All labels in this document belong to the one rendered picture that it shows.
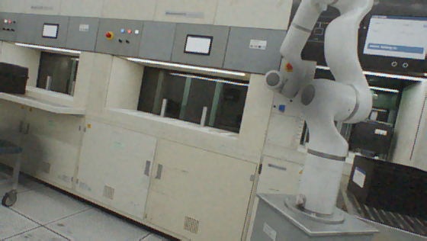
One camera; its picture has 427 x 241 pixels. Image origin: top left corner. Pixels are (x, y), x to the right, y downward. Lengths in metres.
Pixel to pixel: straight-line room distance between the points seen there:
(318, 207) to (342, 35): 0.55
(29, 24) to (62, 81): 0.67
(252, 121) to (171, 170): 0.67
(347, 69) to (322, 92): 0.15
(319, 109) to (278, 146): 0.85
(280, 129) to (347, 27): 0.84
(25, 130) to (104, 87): 1.04
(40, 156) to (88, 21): 1.29
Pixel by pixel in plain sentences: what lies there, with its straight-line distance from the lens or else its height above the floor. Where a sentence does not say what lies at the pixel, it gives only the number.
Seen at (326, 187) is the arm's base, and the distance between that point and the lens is 0.90.
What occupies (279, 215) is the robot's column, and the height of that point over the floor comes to 0.74.
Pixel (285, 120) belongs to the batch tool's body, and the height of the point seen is 1.03.
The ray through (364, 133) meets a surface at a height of 1.05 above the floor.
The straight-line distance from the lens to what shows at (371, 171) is 1.24.
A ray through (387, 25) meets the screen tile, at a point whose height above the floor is 1.63.
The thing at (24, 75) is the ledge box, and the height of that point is 0.98.
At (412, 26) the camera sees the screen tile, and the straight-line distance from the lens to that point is 1.76.
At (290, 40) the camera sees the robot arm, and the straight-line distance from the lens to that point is 1.20.
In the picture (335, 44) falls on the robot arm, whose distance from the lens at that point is 0.96.
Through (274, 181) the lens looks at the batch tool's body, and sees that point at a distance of 1.68.
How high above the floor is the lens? 1.04
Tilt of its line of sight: 4 degrees down
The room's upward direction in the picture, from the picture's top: 11 degrees clockwise
